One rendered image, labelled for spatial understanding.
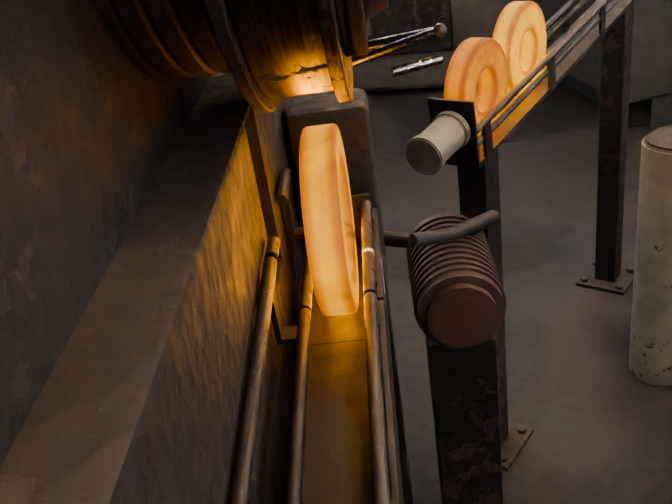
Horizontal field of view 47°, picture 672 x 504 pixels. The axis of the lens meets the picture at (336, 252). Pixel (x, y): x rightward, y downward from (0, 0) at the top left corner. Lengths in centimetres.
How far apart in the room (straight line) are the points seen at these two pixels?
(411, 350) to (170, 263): 139
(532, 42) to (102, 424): 113
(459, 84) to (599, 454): 77
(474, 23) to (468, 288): 242
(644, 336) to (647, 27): 143
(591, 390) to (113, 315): 137
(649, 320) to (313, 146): 107
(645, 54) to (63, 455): 266
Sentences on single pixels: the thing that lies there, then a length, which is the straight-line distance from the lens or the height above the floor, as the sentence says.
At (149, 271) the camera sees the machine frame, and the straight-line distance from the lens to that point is 47.
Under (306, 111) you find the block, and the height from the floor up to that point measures 80.
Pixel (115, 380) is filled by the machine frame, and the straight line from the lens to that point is 39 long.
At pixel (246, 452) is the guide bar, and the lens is 51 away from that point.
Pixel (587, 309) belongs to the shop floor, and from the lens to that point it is 195.
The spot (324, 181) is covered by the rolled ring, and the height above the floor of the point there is 82.
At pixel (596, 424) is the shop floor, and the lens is 163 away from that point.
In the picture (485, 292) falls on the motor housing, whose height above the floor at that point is 51.
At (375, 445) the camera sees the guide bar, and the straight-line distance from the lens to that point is 57.
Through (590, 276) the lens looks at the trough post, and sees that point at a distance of 206.
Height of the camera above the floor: 109
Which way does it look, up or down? 29 degrees down
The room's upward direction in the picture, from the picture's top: 9 degrees counter-clockwise
